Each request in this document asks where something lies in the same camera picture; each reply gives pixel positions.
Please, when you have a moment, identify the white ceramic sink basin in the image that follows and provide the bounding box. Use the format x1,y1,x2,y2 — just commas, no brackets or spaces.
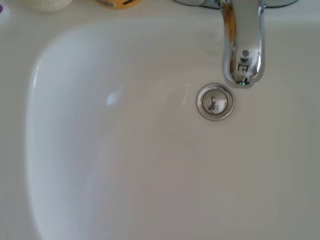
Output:
0,4,320,240

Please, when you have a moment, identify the chrome sink drain stopper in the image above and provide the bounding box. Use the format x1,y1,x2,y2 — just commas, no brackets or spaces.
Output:
195,83,236,122

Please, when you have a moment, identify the chrome sink faucet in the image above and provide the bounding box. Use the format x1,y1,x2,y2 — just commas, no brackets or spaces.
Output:
173,0,299,90

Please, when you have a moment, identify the yellow bottle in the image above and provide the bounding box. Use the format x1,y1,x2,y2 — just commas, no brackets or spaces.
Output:
96,0,141,10

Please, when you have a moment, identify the white round container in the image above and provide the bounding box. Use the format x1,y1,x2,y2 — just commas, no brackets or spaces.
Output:
24,0,73,14

